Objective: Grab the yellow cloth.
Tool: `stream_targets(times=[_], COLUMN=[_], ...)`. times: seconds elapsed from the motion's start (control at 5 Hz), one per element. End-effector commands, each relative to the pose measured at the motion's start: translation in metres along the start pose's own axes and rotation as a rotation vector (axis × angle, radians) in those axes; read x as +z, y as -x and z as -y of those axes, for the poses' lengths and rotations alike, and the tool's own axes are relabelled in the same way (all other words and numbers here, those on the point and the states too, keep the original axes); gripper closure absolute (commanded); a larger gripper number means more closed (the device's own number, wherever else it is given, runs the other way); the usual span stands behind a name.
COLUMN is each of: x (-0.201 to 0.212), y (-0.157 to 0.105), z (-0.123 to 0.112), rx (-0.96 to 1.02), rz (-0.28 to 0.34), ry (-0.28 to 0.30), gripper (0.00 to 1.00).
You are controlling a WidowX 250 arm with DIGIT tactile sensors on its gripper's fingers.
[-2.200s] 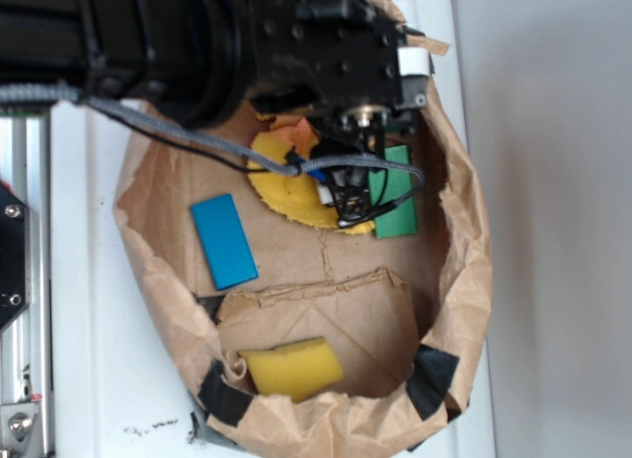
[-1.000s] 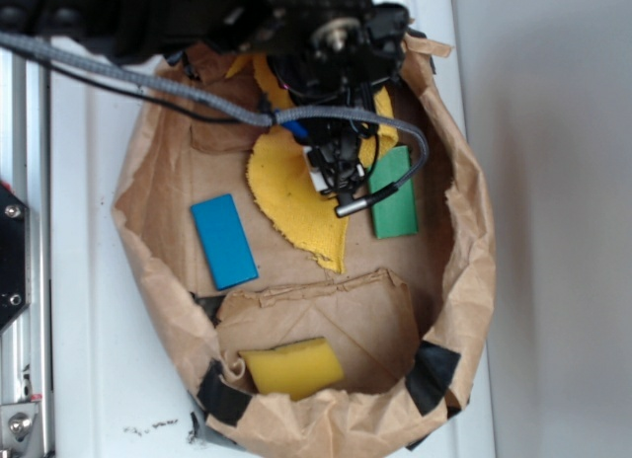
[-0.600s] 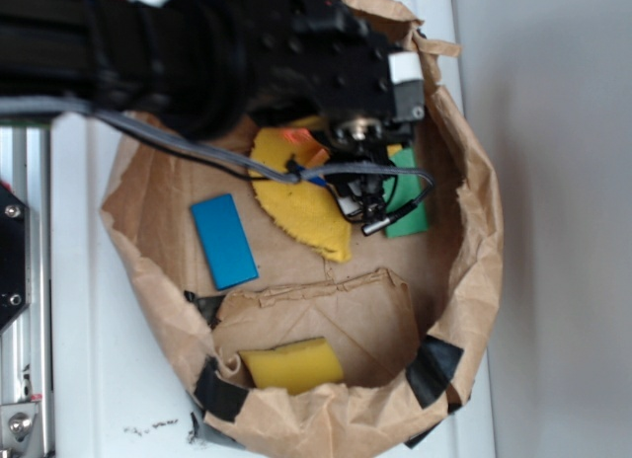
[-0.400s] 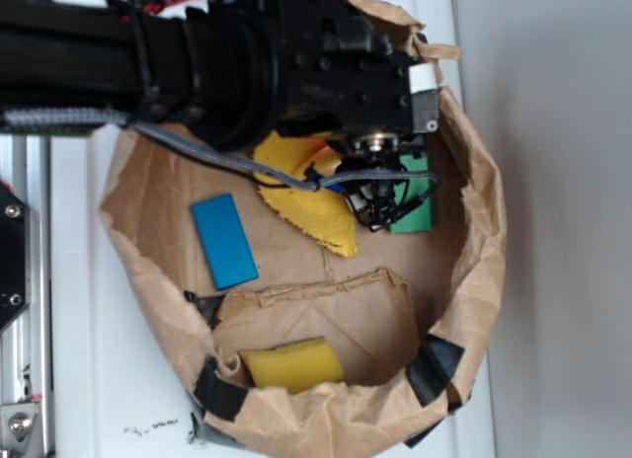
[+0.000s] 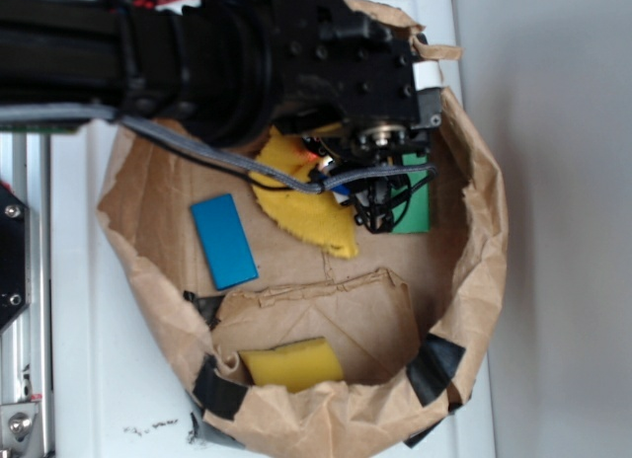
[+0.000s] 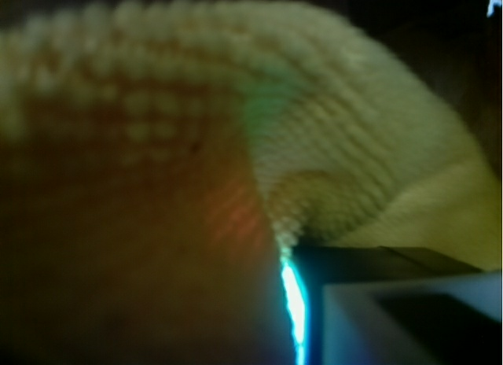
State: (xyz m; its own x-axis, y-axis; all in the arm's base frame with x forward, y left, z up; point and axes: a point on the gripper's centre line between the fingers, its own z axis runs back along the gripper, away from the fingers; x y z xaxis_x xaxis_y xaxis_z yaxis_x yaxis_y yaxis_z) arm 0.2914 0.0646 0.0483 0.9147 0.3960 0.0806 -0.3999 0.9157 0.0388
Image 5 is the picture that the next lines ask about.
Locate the aluminium frame rail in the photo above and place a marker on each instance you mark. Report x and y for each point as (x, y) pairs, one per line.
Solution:
(27, 411)

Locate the black metal bracket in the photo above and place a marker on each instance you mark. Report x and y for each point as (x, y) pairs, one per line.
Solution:
(13, 257)

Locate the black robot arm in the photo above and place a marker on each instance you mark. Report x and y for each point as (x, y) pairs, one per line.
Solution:
(211, 77)

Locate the yellow cloth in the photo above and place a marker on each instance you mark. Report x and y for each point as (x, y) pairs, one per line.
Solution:
(316, 219)

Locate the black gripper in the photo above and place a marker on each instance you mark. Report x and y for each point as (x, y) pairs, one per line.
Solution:
(360, 98)

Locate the brown paper bag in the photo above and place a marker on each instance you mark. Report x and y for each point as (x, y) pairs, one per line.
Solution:
(410, 317)

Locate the green rectangular block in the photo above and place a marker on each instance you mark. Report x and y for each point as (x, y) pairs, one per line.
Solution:
(413, 216)

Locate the yellow sponge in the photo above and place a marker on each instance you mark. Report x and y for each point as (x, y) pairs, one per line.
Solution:
(296, 366)

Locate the blue rectangular block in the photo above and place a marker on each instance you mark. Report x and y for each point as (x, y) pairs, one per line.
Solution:
(224, 242)

